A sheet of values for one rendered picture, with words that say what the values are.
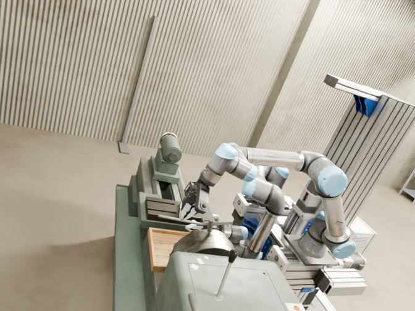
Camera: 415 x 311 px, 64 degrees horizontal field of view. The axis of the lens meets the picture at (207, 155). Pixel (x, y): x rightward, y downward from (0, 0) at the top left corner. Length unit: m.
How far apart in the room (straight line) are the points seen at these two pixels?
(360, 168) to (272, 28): 3.51
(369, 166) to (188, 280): 1.23
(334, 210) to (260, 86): 3.94
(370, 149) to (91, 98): 3.66
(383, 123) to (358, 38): 4.29
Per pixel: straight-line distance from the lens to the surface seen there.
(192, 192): 1.31
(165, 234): 2.02
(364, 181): 2.09
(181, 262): 1.32
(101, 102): 4.78
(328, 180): 1.45
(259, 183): 1.75
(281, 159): 1.50
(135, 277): 2.22
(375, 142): 1.98
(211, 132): 5.31
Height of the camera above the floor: 2.11
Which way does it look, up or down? 22 degrees down
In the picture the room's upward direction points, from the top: 21 degrees clockwise
